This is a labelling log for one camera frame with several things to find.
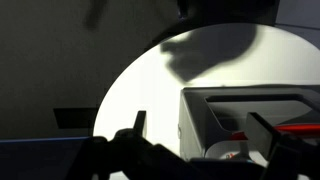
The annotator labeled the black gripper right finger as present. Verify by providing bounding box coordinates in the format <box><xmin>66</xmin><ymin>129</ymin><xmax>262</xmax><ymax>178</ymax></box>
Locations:
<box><xmin>245</xmin><ymin>112</ymin><xmax>320</xmax><ymax>180</ymax></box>

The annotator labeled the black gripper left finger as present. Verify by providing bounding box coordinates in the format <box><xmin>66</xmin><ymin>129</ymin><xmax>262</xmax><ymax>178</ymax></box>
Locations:
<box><xmin>113</xmin><ymin>110</ymin><xmax>188</xmax><ymax>180</ymax></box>

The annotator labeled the grey toy kitchen oven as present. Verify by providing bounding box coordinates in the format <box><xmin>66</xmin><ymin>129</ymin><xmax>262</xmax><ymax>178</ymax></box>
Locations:
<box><xmin>177</xmin><ymin>84</ymin><xmax>320</xmax><ymax>168</ymax></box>

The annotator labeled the black tape strip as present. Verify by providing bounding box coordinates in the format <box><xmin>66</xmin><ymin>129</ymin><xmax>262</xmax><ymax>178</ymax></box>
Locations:
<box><xmin>53</xmin><ymin>107</ymin><xmax>100</xmax><ymax>130</ymax></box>

